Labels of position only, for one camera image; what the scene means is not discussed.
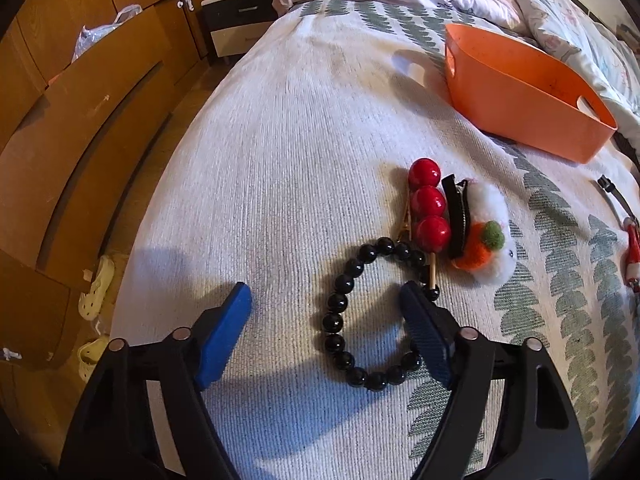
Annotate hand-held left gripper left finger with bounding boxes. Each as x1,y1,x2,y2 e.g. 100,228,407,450
60,282,253,480

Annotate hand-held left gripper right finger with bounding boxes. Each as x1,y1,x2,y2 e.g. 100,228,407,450
399,280,591,480

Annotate black bead bracelet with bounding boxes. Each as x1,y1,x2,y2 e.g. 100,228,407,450
320,236,444,392

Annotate orange plastic basket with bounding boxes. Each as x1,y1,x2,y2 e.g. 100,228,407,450
444,22,619,165

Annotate red bead hairpin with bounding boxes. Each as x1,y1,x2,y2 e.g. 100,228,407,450
397,157,452,291

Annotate cream foam slipper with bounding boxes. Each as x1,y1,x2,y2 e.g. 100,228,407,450
77,255,119,321
75,335,112,382

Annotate white plush hair clip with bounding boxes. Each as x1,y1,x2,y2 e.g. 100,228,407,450
440,173,519,286

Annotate red and white hair stick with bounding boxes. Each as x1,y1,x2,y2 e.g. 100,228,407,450
597,174,640,294

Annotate wooden wardrobe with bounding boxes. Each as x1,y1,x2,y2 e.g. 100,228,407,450
0,0,212,413

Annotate dark and white nightstand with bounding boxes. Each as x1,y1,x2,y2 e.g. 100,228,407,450
200,0,279,64

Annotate white plastic bag in drawer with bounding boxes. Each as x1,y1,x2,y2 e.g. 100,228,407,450
72,4,144,64

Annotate light blue printed quilt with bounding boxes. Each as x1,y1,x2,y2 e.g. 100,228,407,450
499,0,640,127

